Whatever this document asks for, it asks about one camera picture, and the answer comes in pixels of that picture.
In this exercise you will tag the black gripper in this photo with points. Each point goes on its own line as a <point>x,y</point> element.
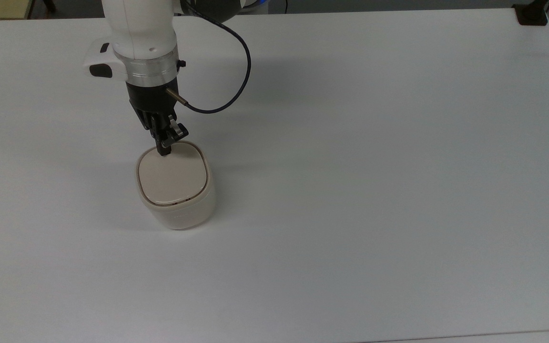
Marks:
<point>151,100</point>

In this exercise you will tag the beige trash bin lid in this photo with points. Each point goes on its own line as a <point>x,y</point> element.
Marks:
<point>172,176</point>

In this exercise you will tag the cream plastic trash bin body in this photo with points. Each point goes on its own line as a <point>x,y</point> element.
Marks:
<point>184,216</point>

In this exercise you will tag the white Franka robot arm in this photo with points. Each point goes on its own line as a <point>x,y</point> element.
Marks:
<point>136,28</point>

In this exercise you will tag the black furniture leg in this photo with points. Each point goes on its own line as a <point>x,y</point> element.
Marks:
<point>49,5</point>

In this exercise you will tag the black table clamp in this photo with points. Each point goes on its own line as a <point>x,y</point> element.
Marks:
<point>532,16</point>

